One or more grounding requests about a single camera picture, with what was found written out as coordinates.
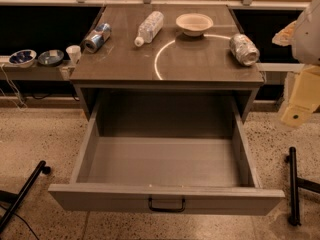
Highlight grey blue bowl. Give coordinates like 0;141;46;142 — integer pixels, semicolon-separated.
38;50;64;67

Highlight white cable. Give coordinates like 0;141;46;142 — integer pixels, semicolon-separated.
0;63;28;109

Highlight grey cabinet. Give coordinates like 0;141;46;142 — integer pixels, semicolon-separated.
71;4;264;117

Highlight black right stand leg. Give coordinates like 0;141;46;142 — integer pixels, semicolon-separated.
285;147;320;226

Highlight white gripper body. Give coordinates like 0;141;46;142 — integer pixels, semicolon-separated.
291;0;320;65

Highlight low side shelf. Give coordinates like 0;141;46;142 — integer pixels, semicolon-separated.
0;56;74;81

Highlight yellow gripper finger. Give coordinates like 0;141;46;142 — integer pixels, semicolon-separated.
272;21;296;46
279;65;320;128

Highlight white bowl on cabinet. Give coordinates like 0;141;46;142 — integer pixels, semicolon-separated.
176;13;213;37

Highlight blue red soda can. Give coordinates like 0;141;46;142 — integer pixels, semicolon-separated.
84;23;112;53

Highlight clear plastic water bottle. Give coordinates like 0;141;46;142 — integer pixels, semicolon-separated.
134;11;164;47

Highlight small white paper cup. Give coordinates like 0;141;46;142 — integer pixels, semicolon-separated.
66;45;81;64

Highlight open grey top drawer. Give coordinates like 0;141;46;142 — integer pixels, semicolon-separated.
49;92;284;215

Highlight black left stand leg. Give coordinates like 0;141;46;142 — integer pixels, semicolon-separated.
0;160;51;233

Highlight crushed silver can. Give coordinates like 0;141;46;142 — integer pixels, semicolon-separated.
229;33;260;67

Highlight blue patterned bowl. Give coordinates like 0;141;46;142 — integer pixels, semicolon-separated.
9;49;37;68

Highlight black stand leg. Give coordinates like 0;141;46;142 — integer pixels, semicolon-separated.
285;147;320;226
0;160;51;233

